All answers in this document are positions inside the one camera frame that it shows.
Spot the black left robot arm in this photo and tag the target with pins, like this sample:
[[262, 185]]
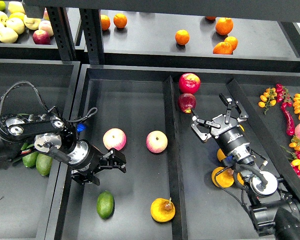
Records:
[[49, 134]]

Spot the orange tangerine front right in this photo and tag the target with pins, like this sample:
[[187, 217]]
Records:
[[223, 48]]

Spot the pink apple left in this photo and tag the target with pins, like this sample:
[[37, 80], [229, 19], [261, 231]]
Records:
[[114, 138]]

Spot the yellow pear with stem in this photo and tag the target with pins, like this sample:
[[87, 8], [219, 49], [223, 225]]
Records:
[[162, 210]]

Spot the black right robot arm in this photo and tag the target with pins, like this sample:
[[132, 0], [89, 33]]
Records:
[[271, 209]]

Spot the large orange tangerine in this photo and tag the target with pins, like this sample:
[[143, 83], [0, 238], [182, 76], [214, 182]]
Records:
[[224, 26]]

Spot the bright red apple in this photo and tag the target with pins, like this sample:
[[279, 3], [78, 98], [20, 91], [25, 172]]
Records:
[[189, 83]]

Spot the yellow pear under arm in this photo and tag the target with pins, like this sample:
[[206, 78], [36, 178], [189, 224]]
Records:
[[224, 179]]

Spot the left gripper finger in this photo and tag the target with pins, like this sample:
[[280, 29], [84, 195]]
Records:
[[85, 179], [114, 159]]

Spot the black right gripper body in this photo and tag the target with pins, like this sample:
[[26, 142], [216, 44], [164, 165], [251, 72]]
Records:
[[230, 137]]

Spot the orange tangerine upper left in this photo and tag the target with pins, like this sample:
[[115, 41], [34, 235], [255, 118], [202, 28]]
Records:
[[120, 20]]

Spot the dark red apple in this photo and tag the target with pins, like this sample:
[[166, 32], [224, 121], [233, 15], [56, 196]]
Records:
[[186, 102]]

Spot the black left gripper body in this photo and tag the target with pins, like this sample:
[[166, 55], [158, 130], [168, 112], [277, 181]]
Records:
[[84, 159]]

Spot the red chili pepper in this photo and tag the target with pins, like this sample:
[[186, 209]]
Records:
[[290, 124]]

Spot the orange tangerine centre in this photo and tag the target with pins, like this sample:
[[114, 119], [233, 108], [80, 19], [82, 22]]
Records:
[[182, 37]]

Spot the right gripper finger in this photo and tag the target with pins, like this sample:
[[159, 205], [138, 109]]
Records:
[[233, 104], [202, 128]]

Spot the red apple on shelf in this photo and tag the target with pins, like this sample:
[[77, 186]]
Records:
[[41, 37]]

